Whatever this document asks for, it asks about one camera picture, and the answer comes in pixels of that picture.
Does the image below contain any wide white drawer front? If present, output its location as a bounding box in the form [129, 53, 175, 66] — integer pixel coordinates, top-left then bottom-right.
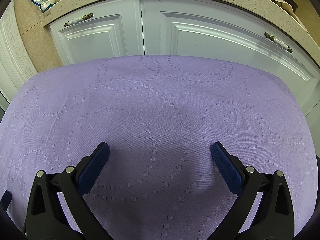
[140, 0, 320, 117]

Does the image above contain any brass and white cabinet handle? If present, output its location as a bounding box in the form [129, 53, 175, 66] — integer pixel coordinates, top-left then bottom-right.
[64, 13, 94, 27]
[264, 32, 293, 54]

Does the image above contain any narrow white cabinet door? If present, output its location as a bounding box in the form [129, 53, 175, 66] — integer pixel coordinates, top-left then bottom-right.
[48, 0, 145, 67]

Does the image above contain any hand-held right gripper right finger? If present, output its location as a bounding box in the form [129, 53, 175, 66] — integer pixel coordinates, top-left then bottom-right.
[211, 141, 295, 240]

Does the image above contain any purple patterned tablecloth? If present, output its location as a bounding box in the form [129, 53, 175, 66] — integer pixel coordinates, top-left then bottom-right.
[0, 54, 314, 240]

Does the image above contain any white door frame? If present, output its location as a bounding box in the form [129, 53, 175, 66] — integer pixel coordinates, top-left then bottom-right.
[0, 4, 40, 110]

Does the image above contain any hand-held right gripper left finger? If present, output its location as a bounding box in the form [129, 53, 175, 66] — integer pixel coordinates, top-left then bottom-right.
[22, 141, 118, 240]

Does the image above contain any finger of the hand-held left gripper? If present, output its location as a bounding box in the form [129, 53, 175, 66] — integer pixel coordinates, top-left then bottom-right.
[0, 191, 12, 209]

